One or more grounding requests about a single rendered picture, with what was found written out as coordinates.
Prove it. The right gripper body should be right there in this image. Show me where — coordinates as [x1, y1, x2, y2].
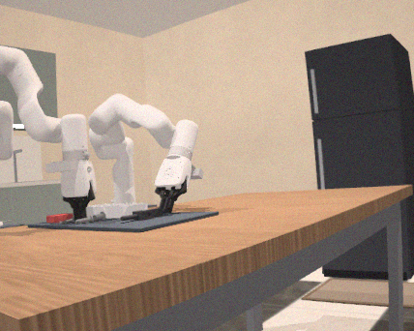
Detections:
[61, 160, 97, 197]

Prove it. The red rectangular block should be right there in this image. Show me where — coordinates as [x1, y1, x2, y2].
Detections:
[46, 214, 73, 223]

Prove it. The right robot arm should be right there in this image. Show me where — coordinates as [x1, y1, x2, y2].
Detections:
[0, 46, 91, 173]

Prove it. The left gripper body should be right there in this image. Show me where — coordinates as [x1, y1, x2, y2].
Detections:
[155, 154, 192, 190]

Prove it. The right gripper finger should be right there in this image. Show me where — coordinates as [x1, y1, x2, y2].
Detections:
[77, 183, 95, 219]
[63, 197, 79, 221]

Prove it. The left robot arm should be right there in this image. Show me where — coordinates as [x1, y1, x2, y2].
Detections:
[88, 94, 198, 203]

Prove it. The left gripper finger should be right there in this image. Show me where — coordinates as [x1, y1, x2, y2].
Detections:
[163, 177, 187, 214]
[155, 187, 170, 209]

